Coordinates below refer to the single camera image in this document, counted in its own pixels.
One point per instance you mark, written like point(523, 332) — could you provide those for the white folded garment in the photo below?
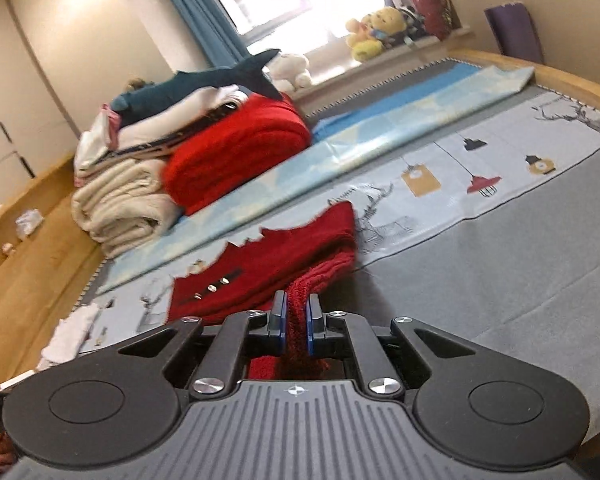
point(92, 152)

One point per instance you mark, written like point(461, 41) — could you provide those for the cream folded blanket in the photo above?
point(125, 210)

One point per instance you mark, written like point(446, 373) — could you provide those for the yellow bear plush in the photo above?
point(386, 22)

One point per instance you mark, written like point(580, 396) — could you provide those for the white bear plush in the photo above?
point(290, 72)

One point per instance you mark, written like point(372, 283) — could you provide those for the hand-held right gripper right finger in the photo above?
point(311, 325)

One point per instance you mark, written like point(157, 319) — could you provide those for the window sill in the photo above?
point(380, 67)

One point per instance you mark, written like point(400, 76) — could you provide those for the white cabinet doors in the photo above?
point(20, 95)

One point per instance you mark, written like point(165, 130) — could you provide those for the white pillow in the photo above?
point(170, 120)

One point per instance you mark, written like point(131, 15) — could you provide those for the black and white checked plush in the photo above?
point(414, 25)

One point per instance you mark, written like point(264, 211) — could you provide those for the window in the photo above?
point(300, 0)

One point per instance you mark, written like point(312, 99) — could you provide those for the dark red cushion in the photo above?
point(435, 2)

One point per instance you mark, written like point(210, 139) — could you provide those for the yellow duck plush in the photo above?
point(365, 42)

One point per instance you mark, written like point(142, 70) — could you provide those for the pink cloth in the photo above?
point(112, 125)

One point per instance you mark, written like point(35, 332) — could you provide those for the tissue pack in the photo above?
point(29, 224)

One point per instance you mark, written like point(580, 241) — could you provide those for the light blue patterned sheet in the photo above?
point(380, 125)

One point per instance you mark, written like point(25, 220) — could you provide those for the stack of folded white clothes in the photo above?
point(145, 147)

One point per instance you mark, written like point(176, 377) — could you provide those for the wooden bed side rail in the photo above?
point(570, 80)

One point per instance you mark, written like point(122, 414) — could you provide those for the red folded blanket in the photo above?
point(235, 155)

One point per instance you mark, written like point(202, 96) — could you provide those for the wooden headboard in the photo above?
point(30, 285)

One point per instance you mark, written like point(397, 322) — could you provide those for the dark teal shark plush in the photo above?
point(195, 82)

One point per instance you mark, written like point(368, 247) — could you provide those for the purple board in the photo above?
point(515, 32)

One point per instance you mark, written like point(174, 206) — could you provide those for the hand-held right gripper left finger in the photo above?
point(279, 320)

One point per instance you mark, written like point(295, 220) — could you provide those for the small figurine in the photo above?
point(8, 249)

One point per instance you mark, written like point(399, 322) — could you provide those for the small white cloth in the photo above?
point(72, 332)

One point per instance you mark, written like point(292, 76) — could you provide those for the blue curtain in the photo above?
point(200, 15)

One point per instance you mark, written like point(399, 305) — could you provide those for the red knit sweater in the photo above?
point(280, 260)

